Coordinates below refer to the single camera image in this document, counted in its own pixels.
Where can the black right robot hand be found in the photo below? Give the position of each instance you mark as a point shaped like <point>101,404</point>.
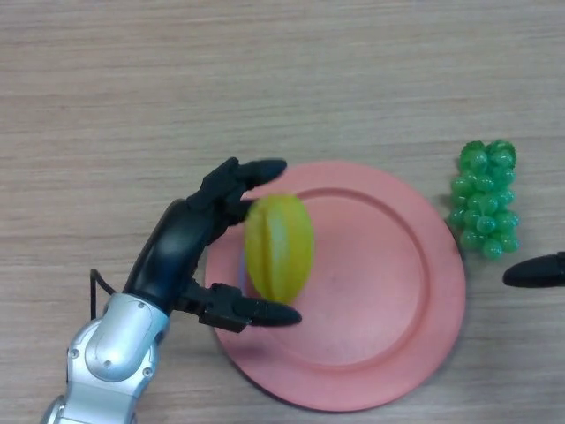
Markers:
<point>534,271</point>

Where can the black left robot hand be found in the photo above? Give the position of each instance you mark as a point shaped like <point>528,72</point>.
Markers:
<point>176,247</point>

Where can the yellow starfruit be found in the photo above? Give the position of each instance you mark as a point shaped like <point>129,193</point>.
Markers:
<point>280,247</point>

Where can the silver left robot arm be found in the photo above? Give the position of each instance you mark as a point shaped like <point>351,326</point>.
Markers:
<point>115,344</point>

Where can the pink round plate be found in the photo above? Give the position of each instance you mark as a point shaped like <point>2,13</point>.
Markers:
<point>366,300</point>

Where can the green grape bunch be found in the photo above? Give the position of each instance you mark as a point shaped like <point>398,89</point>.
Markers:
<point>484,203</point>

